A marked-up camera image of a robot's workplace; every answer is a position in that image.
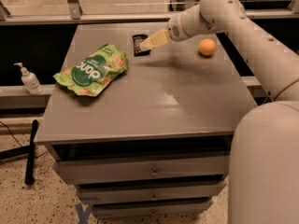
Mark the metal railing frame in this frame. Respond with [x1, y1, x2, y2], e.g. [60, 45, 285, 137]
[0, 0, 298, 25]

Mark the bottom grey drawer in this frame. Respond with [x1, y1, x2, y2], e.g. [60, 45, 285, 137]
[92, 198, 212, 218]

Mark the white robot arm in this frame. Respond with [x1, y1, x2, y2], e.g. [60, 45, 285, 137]
[140, 0, 299, 224]

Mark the white pump bottle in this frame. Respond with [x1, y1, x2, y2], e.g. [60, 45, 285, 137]
[15, 63, 43, 95]

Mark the grey drawer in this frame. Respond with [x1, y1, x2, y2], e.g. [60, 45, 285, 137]
[53, 155, 229, 185]
[77, 180, 226, 204]
[92, 198, 212, 218]

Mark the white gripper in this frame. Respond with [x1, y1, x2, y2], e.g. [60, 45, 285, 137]
[140, 5, 216, 51]

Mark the green chip bag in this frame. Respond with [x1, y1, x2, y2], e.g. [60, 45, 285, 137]
[53, 44, 129, 97]

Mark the top grey drawer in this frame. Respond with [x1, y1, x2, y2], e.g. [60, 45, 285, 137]
[53, 155, 229, 185]

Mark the orange fruit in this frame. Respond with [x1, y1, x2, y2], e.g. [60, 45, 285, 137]
[198, 39, 216, 56]

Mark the grey drawer cabinet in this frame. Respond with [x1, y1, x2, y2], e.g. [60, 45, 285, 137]
[35, 21, 259, 220]

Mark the black stand leg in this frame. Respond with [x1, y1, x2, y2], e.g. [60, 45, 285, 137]
[0, 119, 38, 185]

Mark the middle grey drawer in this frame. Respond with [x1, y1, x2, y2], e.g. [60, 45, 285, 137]
[77, 180, 226, 204]

